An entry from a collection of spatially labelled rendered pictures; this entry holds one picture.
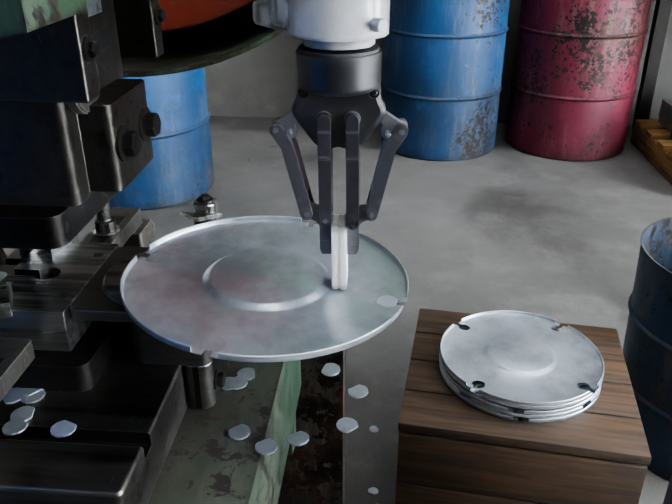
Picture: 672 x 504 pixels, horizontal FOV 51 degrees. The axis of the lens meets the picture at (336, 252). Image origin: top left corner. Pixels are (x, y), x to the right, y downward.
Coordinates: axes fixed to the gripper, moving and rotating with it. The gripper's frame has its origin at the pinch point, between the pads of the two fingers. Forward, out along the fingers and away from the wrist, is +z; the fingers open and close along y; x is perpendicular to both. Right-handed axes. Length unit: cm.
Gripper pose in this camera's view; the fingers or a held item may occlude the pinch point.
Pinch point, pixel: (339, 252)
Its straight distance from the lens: 70.5
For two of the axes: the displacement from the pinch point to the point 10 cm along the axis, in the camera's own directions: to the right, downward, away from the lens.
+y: 10.0, 0.2, -0.6
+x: 0.6, -4.5, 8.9
